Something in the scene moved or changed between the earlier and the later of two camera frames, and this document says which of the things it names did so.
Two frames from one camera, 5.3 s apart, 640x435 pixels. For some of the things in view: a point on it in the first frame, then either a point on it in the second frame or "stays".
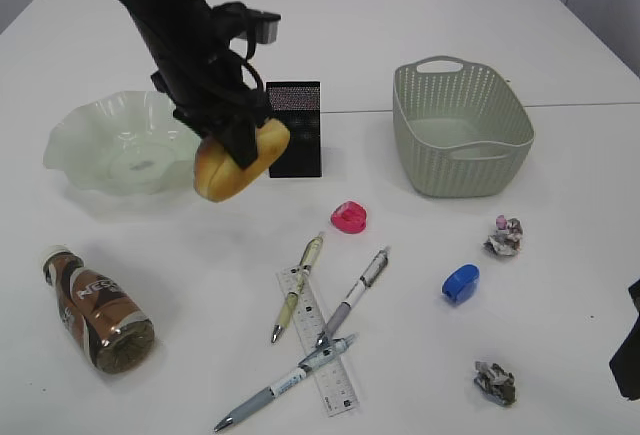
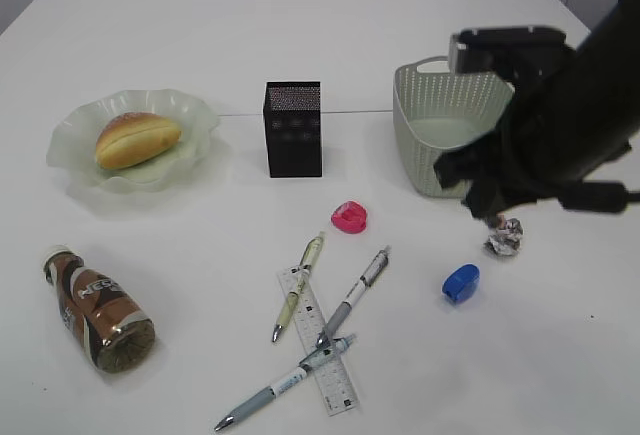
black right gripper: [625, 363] -> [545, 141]
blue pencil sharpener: [460, 283] stays
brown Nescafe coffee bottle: [104, 319] stays
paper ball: [507, 238] stays
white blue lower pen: [314, 360] stays
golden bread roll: [219, 178] -> [129, 138]
